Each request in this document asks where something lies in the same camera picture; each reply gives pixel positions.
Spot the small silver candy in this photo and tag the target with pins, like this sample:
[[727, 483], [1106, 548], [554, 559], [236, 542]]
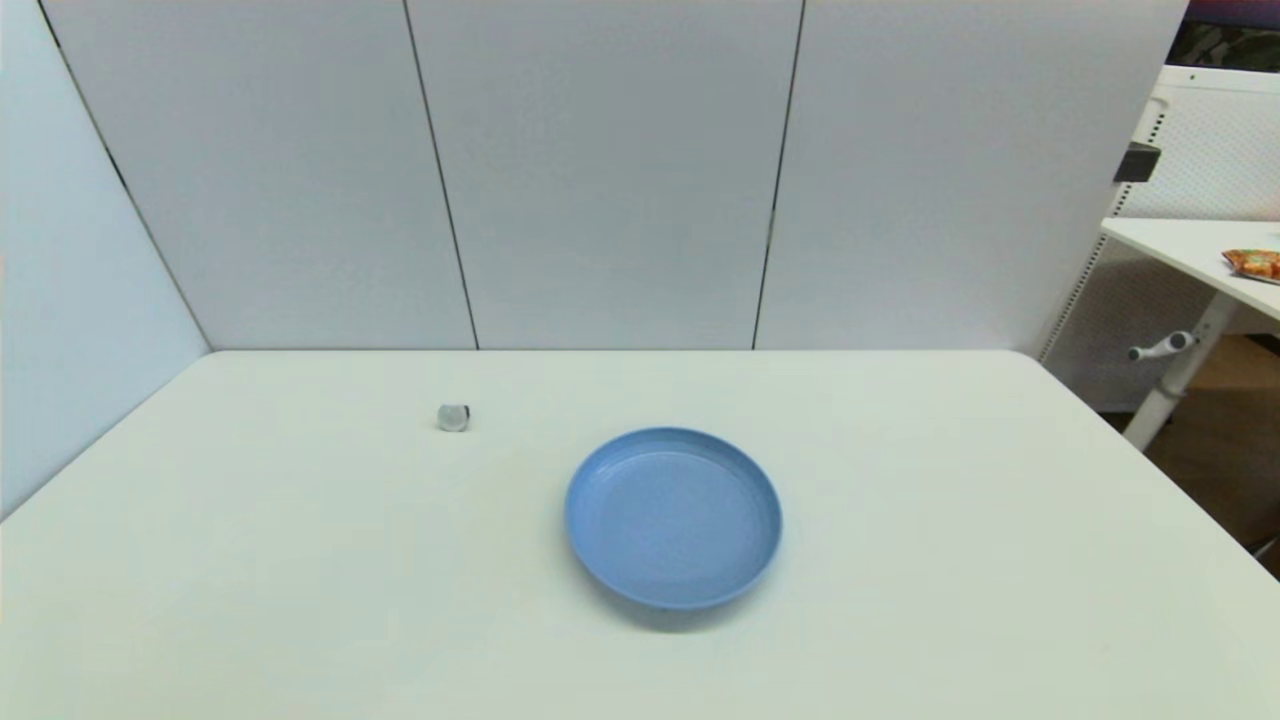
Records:
[[453, 418]]

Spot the blue round plate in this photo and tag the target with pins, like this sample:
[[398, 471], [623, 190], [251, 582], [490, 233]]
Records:
[[672, 520]]

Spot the black clamp block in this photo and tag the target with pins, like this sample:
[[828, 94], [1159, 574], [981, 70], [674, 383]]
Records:
[[1137, 162]]

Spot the white side table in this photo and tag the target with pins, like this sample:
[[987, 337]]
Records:
[[1180, 245]]

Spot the white perforated panel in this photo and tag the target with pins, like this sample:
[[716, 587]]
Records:
[[1220, 150]]

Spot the orange snack bag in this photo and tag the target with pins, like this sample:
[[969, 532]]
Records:
[[1255, 264]]

